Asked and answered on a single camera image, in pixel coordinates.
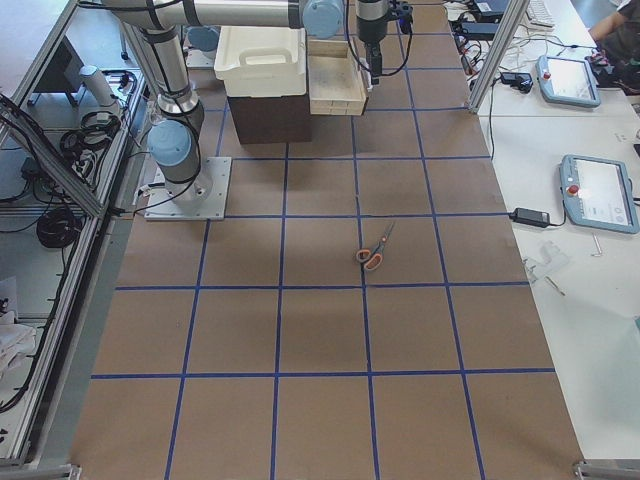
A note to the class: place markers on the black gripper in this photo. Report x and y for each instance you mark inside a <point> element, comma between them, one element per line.
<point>370,25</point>

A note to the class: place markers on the black power adapter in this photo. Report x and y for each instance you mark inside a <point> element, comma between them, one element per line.
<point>530,217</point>

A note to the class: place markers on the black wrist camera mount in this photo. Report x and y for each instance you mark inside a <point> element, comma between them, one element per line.
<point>401,12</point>

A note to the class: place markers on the far teach pendant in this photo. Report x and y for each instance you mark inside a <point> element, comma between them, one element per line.
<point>567,81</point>

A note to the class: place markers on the dark brown drawer cabinet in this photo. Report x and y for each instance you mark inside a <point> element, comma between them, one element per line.
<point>269,120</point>

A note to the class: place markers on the clear plastic part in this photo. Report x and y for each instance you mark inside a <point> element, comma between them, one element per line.
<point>550,260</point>

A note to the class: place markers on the white plastic tray bin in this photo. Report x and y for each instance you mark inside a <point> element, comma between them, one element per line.
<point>262,61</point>

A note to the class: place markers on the near teach pendant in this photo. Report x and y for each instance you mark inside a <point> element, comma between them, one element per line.
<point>597,193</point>

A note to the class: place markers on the teach pendant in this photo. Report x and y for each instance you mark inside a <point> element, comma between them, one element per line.
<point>597,193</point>
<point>567,81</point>

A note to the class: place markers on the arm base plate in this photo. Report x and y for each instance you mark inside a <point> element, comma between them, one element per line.
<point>204,199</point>

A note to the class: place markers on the orange grey scissors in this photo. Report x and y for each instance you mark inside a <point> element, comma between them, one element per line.
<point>371,258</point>

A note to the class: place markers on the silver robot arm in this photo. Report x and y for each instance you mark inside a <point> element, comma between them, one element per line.
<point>177,143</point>

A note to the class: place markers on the wooden drawer with white handle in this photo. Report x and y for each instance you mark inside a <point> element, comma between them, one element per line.
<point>336,85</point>

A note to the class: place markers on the aluminium frame post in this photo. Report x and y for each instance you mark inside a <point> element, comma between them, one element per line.
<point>502,39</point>

